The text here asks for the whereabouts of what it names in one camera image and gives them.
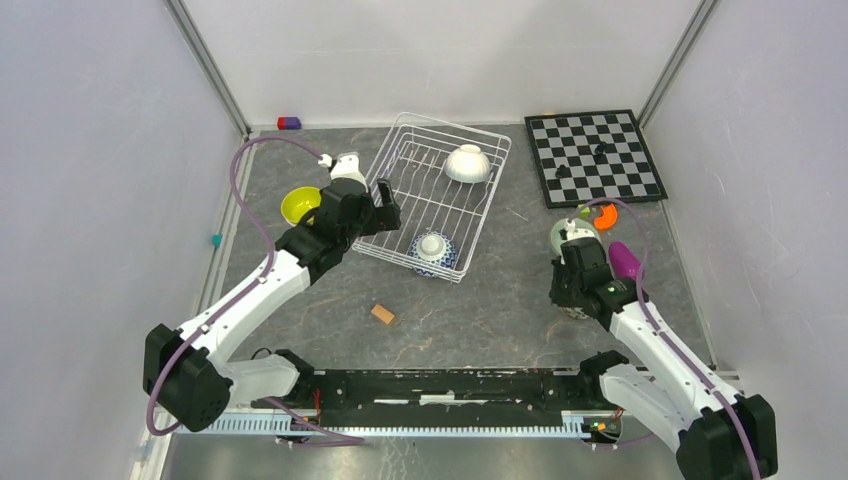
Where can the tan wooden block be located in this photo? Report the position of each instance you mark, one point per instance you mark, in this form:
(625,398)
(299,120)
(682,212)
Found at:
(383,314)

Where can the white ribbed bowl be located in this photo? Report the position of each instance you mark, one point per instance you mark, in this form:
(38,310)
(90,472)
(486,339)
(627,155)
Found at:
(467,164)

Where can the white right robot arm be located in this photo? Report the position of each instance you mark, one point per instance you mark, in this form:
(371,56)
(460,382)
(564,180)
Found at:
(713,430)

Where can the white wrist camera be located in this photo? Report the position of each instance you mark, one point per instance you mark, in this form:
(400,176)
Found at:
(568,230)
(345,166)

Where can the red floral patterned bowl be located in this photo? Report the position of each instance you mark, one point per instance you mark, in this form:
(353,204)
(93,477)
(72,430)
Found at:
(575,310)

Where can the white wire dish rack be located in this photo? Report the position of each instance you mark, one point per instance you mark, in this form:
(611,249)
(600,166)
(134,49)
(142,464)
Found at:
(412,157)

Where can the magenta plastic scoop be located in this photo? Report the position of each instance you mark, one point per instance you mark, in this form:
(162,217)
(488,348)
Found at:
(624,262)

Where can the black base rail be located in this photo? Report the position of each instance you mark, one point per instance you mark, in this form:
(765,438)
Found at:
(461,398)

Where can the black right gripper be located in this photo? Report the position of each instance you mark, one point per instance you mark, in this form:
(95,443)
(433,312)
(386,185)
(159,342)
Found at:
(557,296)

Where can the orange curved plastic piece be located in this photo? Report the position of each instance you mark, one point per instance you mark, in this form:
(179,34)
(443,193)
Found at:
(607,217)

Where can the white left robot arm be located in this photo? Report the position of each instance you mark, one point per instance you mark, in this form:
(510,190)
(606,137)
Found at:
(188,370)

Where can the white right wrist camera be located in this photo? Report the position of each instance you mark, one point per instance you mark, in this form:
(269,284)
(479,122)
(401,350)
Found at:
(568,230)

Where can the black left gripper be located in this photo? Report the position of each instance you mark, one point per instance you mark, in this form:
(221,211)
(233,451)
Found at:
(382,218)

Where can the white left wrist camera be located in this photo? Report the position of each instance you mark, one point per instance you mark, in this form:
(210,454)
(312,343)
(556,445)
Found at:
(345,166)

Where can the pale green ceramic bowl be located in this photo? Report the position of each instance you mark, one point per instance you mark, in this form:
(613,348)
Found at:
(586,230)

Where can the blue white patterned bowl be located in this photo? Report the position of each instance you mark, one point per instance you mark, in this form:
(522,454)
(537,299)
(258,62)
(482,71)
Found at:
(434,248)

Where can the yellow bowl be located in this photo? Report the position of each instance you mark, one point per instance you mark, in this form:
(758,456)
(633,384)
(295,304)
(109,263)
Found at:
(298,202)

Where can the black white chessboard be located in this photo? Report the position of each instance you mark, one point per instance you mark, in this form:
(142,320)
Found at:
(626,172)

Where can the red purple block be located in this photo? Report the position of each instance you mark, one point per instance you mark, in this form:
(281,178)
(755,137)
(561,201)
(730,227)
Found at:
(285,123)

